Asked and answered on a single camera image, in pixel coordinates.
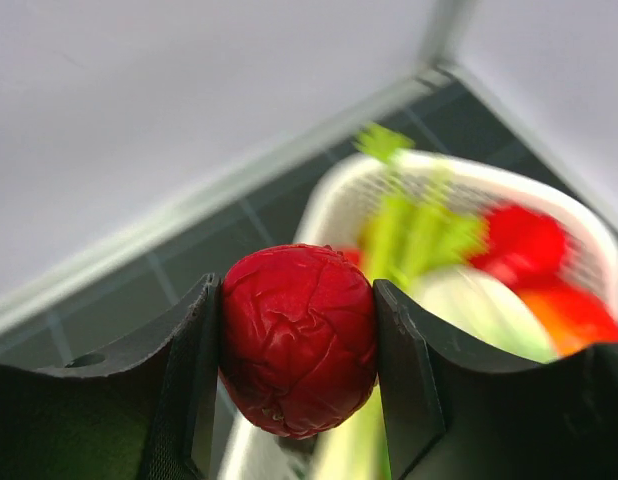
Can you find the red strawberry back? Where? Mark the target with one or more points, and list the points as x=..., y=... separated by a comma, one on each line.
x=523, y=246

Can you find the white plastic basket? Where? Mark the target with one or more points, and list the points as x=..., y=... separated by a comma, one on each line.
x=357, y=448

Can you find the green lettuce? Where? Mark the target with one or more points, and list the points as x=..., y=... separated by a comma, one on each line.
x=486, y=309

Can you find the red apple front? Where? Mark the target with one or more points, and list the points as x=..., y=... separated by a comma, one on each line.
x=298, y=344

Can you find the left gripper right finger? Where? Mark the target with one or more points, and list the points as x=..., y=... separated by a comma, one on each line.
x=457, y=408

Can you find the green celery stalk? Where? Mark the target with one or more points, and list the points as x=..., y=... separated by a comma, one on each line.
x=414, y=233

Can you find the red orange tomato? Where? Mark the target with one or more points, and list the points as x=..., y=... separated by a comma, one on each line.
x=573, y=318

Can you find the black grid cutting mat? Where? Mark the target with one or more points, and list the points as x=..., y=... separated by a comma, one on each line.
x=449, y=119

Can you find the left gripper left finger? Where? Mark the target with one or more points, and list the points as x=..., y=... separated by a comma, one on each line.
x=141, y=407

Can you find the left aluminium frame post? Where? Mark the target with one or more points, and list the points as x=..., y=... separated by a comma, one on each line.
x=444, y=32

